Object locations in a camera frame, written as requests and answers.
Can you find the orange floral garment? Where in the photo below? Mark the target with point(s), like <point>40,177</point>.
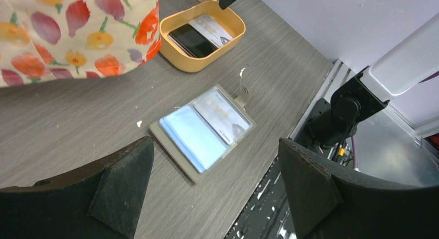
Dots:
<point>45,40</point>

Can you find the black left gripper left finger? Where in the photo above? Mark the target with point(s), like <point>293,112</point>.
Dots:
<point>102,199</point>

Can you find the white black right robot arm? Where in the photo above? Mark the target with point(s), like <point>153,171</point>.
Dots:
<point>392,43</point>

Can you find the silver VIP card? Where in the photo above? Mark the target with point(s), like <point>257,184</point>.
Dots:
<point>222,116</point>
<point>211,30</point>

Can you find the tan oval tray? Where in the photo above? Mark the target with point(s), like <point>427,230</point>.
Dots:
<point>227,18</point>

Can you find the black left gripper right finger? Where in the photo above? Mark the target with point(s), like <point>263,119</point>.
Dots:
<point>328,200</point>

